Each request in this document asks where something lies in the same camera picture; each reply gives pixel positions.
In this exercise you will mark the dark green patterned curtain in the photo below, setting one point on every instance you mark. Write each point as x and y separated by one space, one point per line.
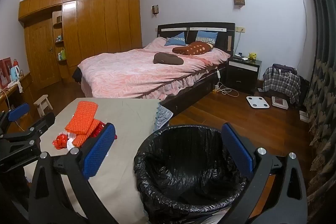
323 56

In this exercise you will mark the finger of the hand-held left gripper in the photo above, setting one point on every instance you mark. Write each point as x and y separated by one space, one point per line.
18 111
42 124

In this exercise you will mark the white paper booklet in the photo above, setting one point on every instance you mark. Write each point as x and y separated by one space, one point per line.
304 116

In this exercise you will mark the wall socket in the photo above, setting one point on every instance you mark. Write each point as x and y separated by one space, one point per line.
240 29

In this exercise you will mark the wooden desk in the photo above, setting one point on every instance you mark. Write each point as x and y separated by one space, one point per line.
25 87

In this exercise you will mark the red dotted pillow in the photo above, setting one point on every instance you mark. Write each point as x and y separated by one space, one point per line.
191 48

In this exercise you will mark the red plastic bag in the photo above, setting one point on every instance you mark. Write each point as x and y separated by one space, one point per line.
60 140

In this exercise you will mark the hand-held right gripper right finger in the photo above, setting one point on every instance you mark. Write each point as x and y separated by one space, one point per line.
236 148

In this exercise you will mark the white hanging cloth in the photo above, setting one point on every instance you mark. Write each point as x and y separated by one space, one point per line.
19 87

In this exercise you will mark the red bottle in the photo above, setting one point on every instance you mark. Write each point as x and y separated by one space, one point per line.
15 62

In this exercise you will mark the red photo frame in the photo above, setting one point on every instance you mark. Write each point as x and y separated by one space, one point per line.
5 71

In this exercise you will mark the green bottle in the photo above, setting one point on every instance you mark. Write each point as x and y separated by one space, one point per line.
62 54

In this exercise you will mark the quilted grey-blue mat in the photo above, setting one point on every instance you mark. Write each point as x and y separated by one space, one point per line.
164 115

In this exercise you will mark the dark bag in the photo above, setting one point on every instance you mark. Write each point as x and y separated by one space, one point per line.
282 67

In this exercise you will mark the white fluffy sock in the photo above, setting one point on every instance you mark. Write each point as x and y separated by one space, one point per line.
70 145

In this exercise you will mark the white scale with red centre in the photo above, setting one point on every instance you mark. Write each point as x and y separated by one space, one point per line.
279 102

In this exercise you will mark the plaid cloth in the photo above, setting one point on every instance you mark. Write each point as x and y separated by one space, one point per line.
281 85

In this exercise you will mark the wooden door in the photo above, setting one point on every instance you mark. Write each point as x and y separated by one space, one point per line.
42 56

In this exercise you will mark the pink patterned blanket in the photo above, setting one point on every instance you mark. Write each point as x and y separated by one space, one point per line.
126 71

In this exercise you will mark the trash bin with black bag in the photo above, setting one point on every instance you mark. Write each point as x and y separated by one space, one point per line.
183 174

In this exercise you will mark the dark cloth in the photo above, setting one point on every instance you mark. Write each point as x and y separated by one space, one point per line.
77 75

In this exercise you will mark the orange knitted cloth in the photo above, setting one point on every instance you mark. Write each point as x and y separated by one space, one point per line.
84 116

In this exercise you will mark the dark wooden bed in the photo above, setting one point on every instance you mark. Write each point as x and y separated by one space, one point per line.
194 94

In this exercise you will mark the wooden wardrobe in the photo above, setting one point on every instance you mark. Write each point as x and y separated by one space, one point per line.
105 24

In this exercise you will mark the yellow plush toy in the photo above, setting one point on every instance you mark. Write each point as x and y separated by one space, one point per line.
252 56

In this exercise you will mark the beige tablecloth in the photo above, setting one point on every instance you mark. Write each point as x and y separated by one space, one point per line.
126 119

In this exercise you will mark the blue pillow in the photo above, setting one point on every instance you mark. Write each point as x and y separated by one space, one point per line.
206 36
176 40

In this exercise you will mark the white bathroom scale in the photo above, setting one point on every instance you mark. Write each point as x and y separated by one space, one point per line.
258 102

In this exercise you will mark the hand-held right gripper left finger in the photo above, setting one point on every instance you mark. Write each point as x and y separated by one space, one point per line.
98 150

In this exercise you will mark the black and white nightstand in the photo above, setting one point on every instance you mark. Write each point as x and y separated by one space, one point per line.
242 77

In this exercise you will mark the white wooden stool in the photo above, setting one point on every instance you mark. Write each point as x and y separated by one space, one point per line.
42 100

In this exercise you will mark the brown cushion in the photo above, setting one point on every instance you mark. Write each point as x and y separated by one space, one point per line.
168 58

